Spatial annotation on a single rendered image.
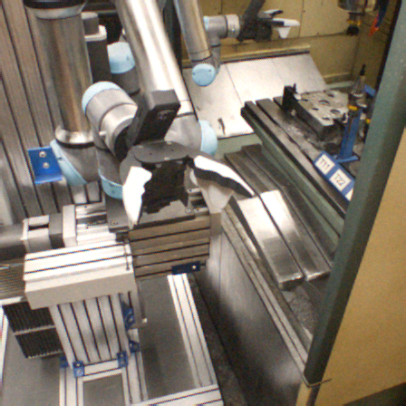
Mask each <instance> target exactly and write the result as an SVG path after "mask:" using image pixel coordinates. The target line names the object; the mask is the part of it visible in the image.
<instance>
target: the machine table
mask: <svg viewBox="0 0 406 406"><path fill-rule="evenodd" d="M318 92H332V90H330V89H329V90H328V89H324V91H321V90H317V91H310V92H307V94H312V93H318ZM300 94H301V95H306V94H305V93H304V92H301V93H300ZM282 101H283V95H281V96H276V97H273V100H272V99H271V98H270V97H269V98H264V99H256V100H255V103H256V104H254V103H253V102H252V101H244V107H241V108H240V116H241V118H242V119H243V120H244V121H245V122H246V124H247V125H248V126H249V127H250V128H251V130H252V131H254V132H255V133H256V135H257V136H258V137H259V138H260V139H261V141H263V142H264V143H265V145H266V146H267V147H268V148H269V149H270V151H271V153H272V154H273V155H274V156H275V158H276V159H277V160H278V161H279V162H280V164H281V165H282V166H283V167H284V168H285V170H286V171H287V172H288V173H289V175H290V176H291V177H292V178H293V179H294V181H295V182H296V183H297V184H298V186H299V187H300V188H301V189H302V190H303V192H304V193H305V194H306V195H307V197H309V198H310V199H311V200H312V201H313V203H314V204H315V205H316V206H317V208H318V209H319V210H320V211H321V212H322V214H323V215H324V216H325V217H326V219H327V220H328V221H329V222H330V223H331V225H332V226H333V227H334V228H335V230H336V231H337V232H338V233H339V234H340V235H341V231H342V228H343V222H344V219H345V215H346V211H347V208H348V205H349V204H348V203H347V202H346V201H345V200H344V199H343V197H342V196H341V195H340V194H339V193H338V192H337V191H336V190H335V189H334V188H333V187H332V186H331V185H330V183H329V182H328V181H327V180H326V179H325V178H324V177H323V176H322V175H321V174H320V173H319V172H318V171H317V170H316V168H315V167H314V166H313V165H312V163H313V160H315V159H316V158H317V157H318V155H317V154H320V153H321V152H322V151H323V150H322V149H321V148H320V147H319V146H316V145H315V143H311V142H308V141H307V140H306V138H307V139H310V138H309V136H308V135H307V134H306V135H307V136H305V135H302V134H300V135H299V134H293V133H292V134H291V130H292V129H291V130H289V129H290V128H292V124H290V123H291V121H288V120H289V119H291V118H288V117H289V116H288V115H287V111H286V110H285V109H284V108H283V107H282ZM280 106H281V107H280ZM274 108H275V109H274ZM262 111H263V112H262ZM261 112H262V113H261ZM260 113H261V114H260ZM270 114H271V115H272V116H271V115H270ZM286 115H287V116H286ZM267 116H268V117H267ZM273 116H275V117H273ZM277 116H278V117H277ZM276 117H277V118H276ZM281 117H282V118H281ZM285 117H286V118H285ZM278 118H279V119H278ZM280 121H281V122H282V124H281V122H280ZM278 122H279V123H280V124H279V123H278ZM272 123H273V124H274V125H273V124H272ZM275 123H276V124H278V125H279V126H280V127H281V128H282V129H284V130H285V129H286V130H285V131H286V133H287V134H288V132H290V134H288V135H289V136H290V138H291V140H293V141H291V140H290V139H288V138H287V137H286V136H285V135H284V133H283V132H282V131H279V130H276V129H277V127H276V126H275ZM283 124H284V126H283ZM285 124H286V125H287V126H285ZM289 124H290V125H291V127H289V126H290V125H289ZM281 125H282V126H281ZM283 127H284V128H283ZM359 133H360V134H358V136H359V135H360V137H361V139H362V141H363V143H365V140H364V139H363V129H360V130H359ZM283 135H284V136H283ZM301 137H302V138H301ZM293 142H295V143H296V145H297V146H298V145H299V146H300V147H299V146H298V147H299V148H301V149H302V150H303V149H306V150H308V152H309V153H308V152H307V153H308V154H307V153H306V152H304V153H305V154H306V157H307V158H306V157H304V156H303V155H302V153H301V152H299V150H298V149H297V148H296V147H295V146H294V144H293ZM303 143H304V144H303ZM363 143H361V144H355V146H356V148H354V147H353V152H352V153H353V154H354V155H355V156H356V157H357V158H358V160H356V161H351V162H346V163H342V164H339V165H340V166H341V167H342V168H344V169H345V170H346V171H347V172H348V173H349V174H350V175H351V176H352V177H353V178H354V179H355V178H356V174H357V171H358V169H357V168H359V164H360V160H361V157H362V154H363V145H364V144H363ZM325 144H326V143H325ZM327 145H328V146H327ZM358 145H359V146H358ZM337 146H338V145H337V144H332V143H331V142H330V143H327V144H326V145H324V148H326V149H325V151H326V152H327V153H328V154H329V155H330V156H331V157H332V156H334V155H340V150H339V148H338V147H337ZM303 147H305V148H303ZM361 150H362V151H361ZM332 151H335V152H332ZM311 152H312V153H311ZM330 152H331V153H330ZM315 153H316V154H315ZM359 154H360V155H359ZM300 155H301V156H300ZM298 156H299V157H298ZM309 160H310V161H309ZM351 172H352V173H351Z"/></svg>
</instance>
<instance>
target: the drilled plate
mask: <svg viewBox="0 0 406 406"><path fill-rule="evenodd" d="M327 93H329V94H328V95H326V94H327ZM330 94H331V95H330ZM332 94H333V95H332ZM318 95H320V96H318ZM309 96H310V97H309ZM329 96H330V97H329ZM315 97H316V98H315ZM301 98H302V99H301V101H300V100H299V101H298V100H295V99H294V98H293V97H292V102H291V107H292V108H293V109H295V110H296V111H297V112H298V113H299V114H300V115H301V116H302V117H303V118H304V119H305V120H306V121H307V122H309V123H310V124H311V125H312V126H313V127H314V128H315V129H316V131H317V132H318V133H319V134H320V135H321V136H324V135H330V134H335V133H339V131H340V127H339V126H338V125H337V124H335V123H334V122H333V121H332V120H331V118H333V119H334V117H335V118H341V117H342V116H343V113H344V112H346V116H345V117H346V120H348V116H347V112H348V111H349V109H348V108H347V104H348V101H347V100H346V99H344V98H343V97H342V96H340V95H339V94H338V93H336V92H318V93H312V94H306V95H301ZM306 98H310V99H311V100H309V99H308V100H309V101H308V100H307V99H306ZM331 98H332V99H331ZM322 99H323V100H322ZM338 99H339V100H338ZM318 102H319V103H318ZM329 102H330V103H329ZM336 102H338V103H336ZM311 103H312V104H313V106H314V107H313V106H312V104H311ZM321 103H322V104H321ZM327 103H328V104H327ZM310 104H311V105H310ZM324 104H325V105H324ZM326 104H327V105H326ZM335 104H336V105H335ZM307 105H308V106H307ZM315 105H316V106H315ZM330 105H331V106H330ZM345 105H346V106H345ZM317 107H318V108H317ZM330 107H331V108H330ZM318 110H319V111H318ZM329 112H330V113H331V114H330V113H329ZM337 114H339V115H337ZM323 116H324V117H323ZM325 116H326V117H329V118H326V117H325ZM365 118H366V115H365V114H364V113H362V116H361V119H360V123H359V127H358V130H359V129H364V125H365V124H366V123H367V122H366V121H365ZM329 120H331V121H329Z"/></svg>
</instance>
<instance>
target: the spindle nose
mask: <svg viewBox="0 0 406 406"><path fill-rule="evenodd" d="M379 4H380V0H337V6H338V7H339V8H341V9H343V10H346V11H350V12H357V13H368V12H373V11H376V10H377V9H378V8H379Z"/></svg>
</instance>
